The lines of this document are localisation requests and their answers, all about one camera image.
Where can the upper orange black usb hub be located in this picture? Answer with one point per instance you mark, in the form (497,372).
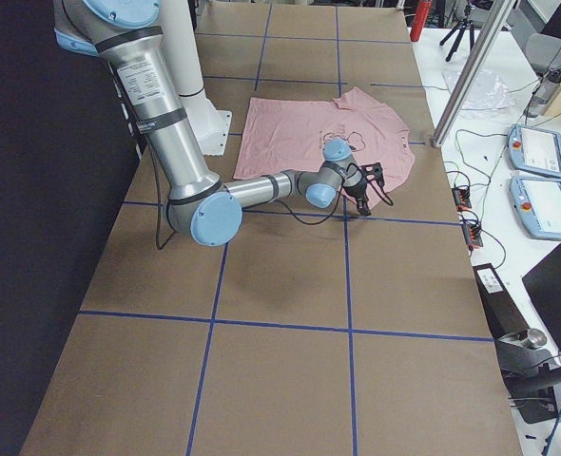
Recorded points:
(462,197)

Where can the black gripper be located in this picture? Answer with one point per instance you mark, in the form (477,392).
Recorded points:
(356,191)

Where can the black camera tripod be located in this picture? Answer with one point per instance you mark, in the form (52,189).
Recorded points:
(463,25)

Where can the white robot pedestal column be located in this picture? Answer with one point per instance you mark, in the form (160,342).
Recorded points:
(210,125)

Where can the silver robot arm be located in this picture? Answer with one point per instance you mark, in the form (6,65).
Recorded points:
(151,47)

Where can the black box with label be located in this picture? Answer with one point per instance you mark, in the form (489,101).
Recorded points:
(501,312)

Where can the blue teach pendant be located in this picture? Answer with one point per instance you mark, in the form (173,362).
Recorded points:
(537,202)
(535,150)

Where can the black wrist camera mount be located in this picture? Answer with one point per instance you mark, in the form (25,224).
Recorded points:
(373,173)

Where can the clear plastic bag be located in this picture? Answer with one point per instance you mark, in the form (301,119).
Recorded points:
(489,92)

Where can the orange black usb hub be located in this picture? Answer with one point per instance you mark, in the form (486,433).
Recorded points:
(472,229)
(462,197)

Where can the red cylinder bottle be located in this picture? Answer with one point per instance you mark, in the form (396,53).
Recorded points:
(420,18)

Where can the lower blue teach pendant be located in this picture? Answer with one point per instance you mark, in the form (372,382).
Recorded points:
(537,202)

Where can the aluminium frame post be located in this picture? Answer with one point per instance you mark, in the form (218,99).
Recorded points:
(482,46)

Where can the upper blue teach pendant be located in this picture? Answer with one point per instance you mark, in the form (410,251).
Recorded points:
(535,150)

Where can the pink printed t-shirt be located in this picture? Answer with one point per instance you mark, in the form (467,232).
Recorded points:
(290,135)

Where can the lower orange black usb hub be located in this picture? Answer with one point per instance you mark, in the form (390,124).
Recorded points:
(472,229)

